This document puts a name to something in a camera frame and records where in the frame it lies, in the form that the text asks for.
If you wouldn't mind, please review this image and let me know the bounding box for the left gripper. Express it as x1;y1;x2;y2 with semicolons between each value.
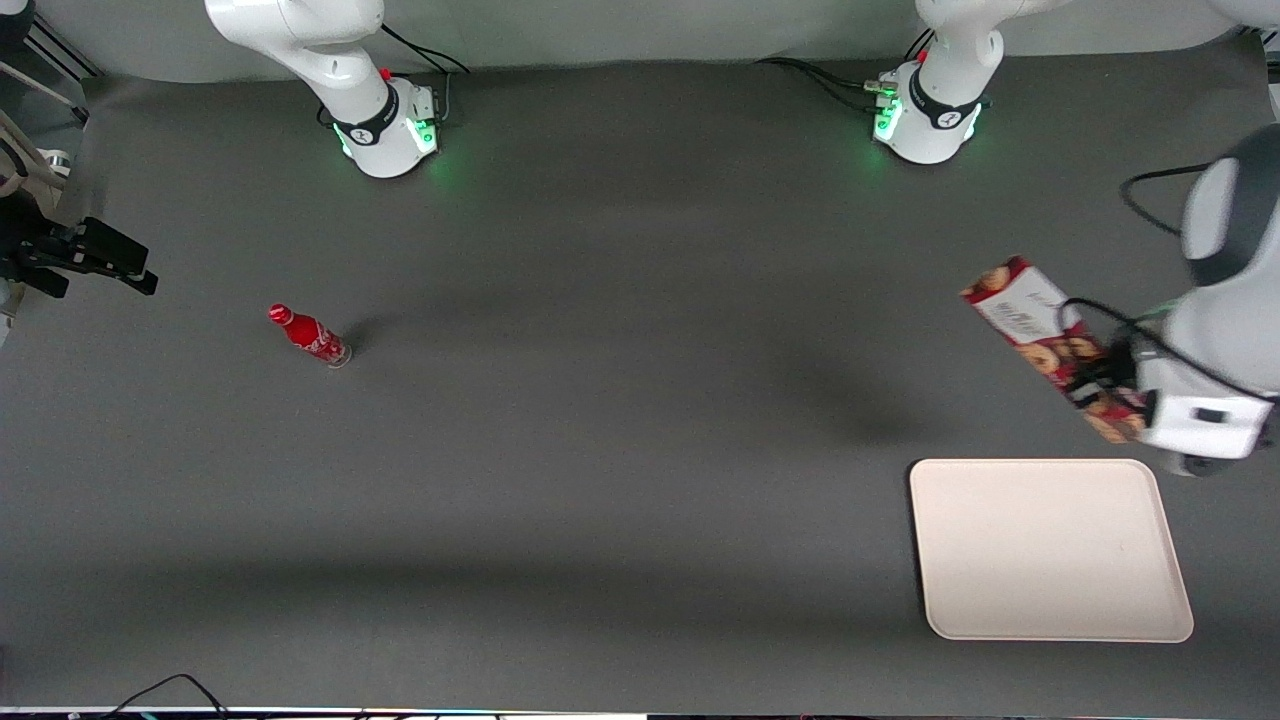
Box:
1062;338;1279;463

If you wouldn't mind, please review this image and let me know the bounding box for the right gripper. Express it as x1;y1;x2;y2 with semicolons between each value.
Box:
0;192;160;301

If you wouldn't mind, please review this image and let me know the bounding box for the red cookie box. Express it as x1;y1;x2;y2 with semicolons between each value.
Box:
959;255;1153;447

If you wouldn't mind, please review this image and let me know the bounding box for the cream plastic tray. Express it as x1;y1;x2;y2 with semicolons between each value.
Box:
908;458;1196;644

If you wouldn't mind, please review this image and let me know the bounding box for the red cola bottle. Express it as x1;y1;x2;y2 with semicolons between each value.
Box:
267;303;354;370

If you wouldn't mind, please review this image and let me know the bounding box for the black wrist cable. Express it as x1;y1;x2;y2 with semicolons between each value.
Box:
1056;163;1280;403

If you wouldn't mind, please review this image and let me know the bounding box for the black metal frame rail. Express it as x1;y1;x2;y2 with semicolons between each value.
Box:
0;14;103;127

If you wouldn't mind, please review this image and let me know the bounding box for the black base cable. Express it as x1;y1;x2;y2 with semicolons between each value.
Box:
795;66;893;113
378;22;472;77
753;56;893;93

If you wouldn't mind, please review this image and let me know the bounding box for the black cable at table edge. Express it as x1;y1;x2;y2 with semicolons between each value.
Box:
98;672;233;720

